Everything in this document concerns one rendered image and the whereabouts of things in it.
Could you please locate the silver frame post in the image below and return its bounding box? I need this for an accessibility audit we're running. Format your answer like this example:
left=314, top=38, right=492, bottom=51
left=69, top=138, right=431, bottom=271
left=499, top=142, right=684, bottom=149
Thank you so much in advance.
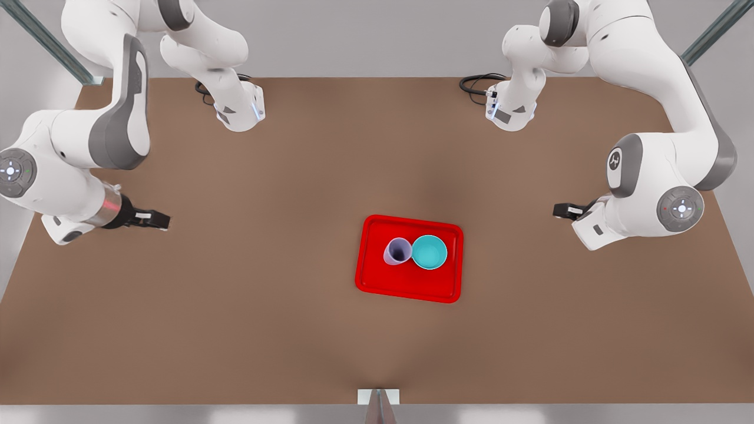
left=357, top=388, right=401, bottom=424
left=680, top=0, right=754, bottom=66
left=0, top=0, right=104, bottom=87

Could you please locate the red rectangular tray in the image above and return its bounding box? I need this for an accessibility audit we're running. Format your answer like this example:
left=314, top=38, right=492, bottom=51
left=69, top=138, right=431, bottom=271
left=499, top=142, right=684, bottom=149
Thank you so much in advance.
left=355, top=214, right=464, bottom=304

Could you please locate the lilac cup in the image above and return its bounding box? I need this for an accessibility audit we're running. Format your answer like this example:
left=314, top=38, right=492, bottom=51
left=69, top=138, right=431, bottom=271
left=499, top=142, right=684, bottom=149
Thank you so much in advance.
left=383, top=237, right=413, bottom=266

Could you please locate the black cable loop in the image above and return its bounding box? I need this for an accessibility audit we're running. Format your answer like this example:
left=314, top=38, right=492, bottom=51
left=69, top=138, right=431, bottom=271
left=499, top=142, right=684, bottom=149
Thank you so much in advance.
left=459, top=73, right=508, bottom=107
left=195, top=74, right=253, bottom=107

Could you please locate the teal bowl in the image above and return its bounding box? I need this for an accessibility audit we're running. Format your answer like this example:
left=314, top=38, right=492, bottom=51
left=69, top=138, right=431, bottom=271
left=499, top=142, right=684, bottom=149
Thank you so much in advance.
left=411, top=235, right=448, bottom=270

